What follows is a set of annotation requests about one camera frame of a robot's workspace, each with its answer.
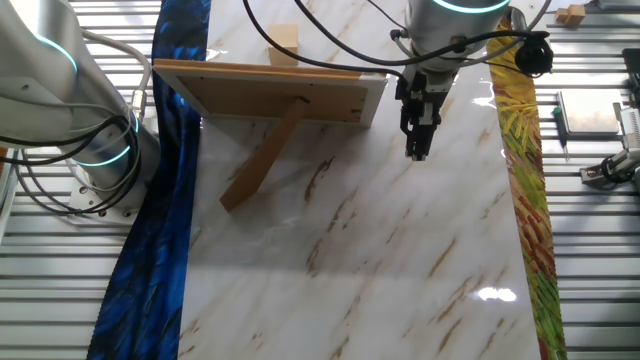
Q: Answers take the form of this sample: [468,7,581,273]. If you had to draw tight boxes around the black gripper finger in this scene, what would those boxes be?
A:
[406,99,438,163]
[398,105,415,150]

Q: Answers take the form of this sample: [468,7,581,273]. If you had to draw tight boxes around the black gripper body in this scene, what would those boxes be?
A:
[394,66,459,127]

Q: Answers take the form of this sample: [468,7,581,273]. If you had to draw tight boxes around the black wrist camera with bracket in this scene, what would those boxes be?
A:
[513,31,556,79]

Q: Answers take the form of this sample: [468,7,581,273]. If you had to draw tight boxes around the wooden picture frame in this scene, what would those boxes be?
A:
[152,57,389,214]

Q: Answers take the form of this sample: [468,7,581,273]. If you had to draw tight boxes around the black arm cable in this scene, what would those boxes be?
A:
[293,0,532,68]
[241,0,407,84]

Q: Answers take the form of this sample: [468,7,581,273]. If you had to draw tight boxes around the wooden cube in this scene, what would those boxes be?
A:
[266,23,300,68]

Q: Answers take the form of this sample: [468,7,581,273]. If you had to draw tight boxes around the white marble pattern mat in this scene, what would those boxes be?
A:
[177,0,544,360]

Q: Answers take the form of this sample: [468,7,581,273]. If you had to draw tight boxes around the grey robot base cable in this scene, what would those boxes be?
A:
[81,28,154,124]

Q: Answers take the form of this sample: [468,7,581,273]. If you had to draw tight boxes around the blue painted cloth strip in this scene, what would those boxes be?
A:
[85,0,214,360]

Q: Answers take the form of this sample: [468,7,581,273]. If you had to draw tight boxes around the silver ribbed depth camera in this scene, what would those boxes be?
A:
[612,102,640,152]

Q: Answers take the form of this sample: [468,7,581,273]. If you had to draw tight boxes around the yellow green painted cloth strip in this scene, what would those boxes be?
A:
[483,13,569,360]

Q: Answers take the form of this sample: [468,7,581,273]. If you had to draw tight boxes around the small silver camera on mount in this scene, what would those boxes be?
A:
[579,148,640,192]

